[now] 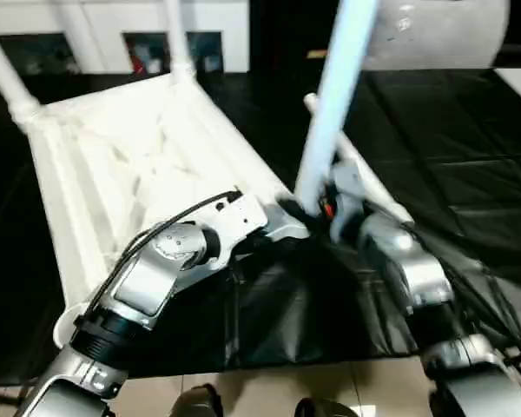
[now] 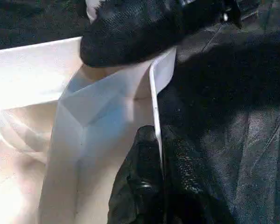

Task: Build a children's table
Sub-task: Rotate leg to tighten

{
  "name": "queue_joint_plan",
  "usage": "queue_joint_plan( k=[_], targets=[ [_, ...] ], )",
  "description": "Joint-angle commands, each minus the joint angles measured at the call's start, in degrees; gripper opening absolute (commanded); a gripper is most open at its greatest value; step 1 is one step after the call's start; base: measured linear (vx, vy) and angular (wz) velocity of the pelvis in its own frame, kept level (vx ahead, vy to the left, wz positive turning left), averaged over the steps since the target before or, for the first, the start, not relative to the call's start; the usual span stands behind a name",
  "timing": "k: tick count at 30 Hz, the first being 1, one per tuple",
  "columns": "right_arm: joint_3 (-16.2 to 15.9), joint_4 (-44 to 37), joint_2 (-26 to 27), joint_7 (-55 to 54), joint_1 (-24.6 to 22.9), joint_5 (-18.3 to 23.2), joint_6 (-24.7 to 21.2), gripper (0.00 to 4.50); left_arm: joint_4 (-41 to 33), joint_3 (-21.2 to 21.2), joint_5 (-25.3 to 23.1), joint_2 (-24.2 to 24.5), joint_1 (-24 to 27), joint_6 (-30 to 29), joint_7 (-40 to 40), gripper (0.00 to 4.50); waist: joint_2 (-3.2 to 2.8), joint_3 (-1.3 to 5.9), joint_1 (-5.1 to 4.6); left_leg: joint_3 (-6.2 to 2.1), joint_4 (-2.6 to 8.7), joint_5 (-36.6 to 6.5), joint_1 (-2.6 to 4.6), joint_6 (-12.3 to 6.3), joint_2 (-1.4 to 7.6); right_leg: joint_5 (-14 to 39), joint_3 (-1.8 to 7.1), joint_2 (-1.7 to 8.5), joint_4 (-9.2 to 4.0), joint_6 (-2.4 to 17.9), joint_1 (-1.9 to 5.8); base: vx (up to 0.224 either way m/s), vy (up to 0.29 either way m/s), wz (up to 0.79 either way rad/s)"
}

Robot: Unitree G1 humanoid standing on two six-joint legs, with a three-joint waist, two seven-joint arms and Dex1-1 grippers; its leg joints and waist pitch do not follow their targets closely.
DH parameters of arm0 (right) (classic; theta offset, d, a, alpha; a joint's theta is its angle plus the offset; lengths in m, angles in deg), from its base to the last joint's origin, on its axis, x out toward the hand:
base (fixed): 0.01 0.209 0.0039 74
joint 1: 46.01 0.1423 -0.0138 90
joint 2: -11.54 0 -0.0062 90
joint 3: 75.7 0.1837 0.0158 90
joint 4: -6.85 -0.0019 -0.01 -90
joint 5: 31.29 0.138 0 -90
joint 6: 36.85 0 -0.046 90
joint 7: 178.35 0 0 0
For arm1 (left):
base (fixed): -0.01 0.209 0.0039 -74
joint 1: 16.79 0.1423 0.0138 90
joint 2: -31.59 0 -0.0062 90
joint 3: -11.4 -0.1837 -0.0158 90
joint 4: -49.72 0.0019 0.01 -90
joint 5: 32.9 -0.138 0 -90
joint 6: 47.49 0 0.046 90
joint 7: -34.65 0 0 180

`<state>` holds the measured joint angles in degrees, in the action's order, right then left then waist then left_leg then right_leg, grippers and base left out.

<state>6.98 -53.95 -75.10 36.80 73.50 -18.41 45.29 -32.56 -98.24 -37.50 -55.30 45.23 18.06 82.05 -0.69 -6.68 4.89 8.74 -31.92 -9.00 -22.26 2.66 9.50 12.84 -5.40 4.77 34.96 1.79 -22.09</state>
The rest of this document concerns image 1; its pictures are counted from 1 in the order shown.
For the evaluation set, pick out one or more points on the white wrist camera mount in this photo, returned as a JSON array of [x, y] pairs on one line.
[[349, 178], [239, 217]]

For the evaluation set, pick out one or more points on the white plastic table leg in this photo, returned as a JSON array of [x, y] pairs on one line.
[[382, 187], [8, 78], [338, 87], [178, 39]]

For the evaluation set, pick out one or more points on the grey cushion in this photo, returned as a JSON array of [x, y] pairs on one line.
[[438, 39]]

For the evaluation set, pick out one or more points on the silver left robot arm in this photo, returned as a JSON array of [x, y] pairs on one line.
[[147, 278]]

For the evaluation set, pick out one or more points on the white glass-door cabinet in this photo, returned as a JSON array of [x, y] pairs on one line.
[[104, 17]]

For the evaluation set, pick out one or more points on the black work mat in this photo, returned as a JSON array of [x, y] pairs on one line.
[[460, 152]]

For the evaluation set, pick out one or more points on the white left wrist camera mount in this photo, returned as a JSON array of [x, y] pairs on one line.
[[239, 217]]

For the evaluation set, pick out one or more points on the black box with gold label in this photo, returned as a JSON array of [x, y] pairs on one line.
[[286, 30]]

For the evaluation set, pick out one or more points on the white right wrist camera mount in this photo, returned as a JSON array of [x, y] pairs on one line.
[[349, 178]]

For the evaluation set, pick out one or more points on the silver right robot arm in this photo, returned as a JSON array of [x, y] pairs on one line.
[[417, 269]]

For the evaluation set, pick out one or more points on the dark right robot foot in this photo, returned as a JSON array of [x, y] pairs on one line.
[[325, 409]]

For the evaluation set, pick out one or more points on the white plastic table top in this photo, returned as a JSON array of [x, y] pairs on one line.
[[134, 152]]

